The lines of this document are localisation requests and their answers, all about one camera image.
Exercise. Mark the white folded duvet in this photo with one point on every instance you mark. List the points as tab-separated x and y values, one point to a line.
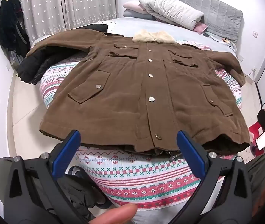
169	10

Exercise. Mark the patterned knit-print blanket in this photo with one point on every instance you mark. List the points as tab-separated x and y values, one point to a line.
146	179

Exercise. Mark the bed with grey sheet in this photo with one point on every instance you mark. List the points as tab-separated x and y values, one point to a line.
127	25

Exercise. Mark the pink folded blanket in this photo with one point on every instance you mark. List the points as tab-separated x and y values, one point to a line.
132	5

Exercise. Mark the black puffer jacket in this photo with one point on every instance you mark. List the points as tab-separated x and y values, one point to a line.
34	67

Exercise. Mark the grey star-print curtain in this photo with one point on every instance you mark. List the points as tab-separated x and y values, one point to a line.
90	2
39	7

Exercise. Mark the grey padded headboard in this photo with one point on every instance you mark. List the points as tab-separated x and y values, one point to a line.
216	11

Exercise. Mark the dark hanging clothes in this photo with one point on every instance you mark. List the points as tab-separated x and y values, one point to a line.
10	28

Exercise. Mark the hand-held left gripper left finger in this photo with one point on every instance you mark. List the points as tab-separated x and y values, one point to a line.
68	154

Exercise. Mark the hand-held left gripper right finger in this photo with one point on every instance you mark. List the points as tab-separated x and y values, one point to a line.
190	154

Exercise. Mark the pink pillow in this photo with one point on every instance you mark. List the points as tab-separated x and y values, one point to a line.
200	27

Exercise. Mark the grey pillow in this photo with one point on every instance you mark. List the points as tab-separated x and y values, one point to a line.
137	15

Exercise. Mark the person's olive pants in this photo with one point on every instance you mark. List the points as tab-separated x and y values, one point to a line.
260	172

